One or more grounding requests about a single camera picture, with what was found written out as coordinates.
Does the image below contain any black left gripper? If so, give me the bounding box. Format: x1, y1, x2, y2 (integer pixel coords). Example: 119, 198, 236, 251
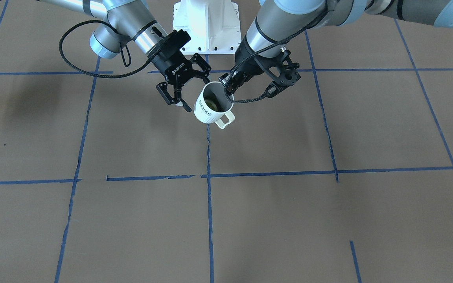
219, 38, 263, 103

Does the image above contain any white mug with lettering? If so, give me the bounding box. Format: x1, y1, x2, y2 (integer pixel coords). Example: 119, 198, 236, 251
193, 82, 235, 129

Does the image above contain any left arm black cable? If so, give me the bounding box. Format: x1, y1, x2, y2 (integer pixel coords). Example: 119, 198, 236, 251
226, 8, 329, 104

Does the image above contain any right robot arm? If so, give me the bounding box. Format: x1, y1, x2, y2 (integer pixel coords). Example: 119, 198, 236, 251
49, 0, 211, 112

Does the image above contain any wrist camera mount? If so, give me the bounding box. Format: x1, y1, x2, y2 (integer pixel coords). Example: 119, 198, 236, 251
254, 47, 301, 98
147, 30, 191, 61

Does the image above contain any yellow lemon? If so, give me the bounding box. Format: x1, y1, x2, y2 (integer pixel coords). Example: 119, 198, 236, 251
204, 99, 221, 112

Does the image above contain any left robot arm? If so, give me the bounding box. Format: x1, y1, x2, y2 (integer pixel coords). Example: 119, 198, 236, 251
219, 0, 453, 103

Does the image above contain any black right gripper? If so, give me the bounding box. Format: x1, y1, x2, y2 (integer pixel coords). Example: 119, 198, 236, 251
148, 47, 212, 113

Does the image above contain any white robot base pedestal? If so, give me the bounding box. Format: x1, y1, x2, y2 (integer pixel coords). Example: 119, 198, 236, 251
173, 0, 241, 54

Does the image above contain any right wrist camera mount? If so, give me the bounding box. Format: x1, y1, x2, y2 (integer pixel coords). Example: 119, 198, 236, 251
147, 30, 191, 61

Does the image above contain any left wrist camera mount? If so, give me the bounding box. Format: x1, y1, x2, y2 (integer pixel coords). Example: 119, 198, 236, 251
254, 47, 301, 98

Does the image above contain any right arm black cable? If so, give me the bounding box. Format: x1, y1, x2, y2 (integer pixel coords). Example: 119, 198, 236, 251
59, 20, 160, 79

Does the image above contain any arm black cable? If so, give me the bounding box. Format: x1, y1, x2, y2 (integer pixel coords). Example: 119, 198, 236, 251
59, 20, 160, 79
226, 8, 329, 104

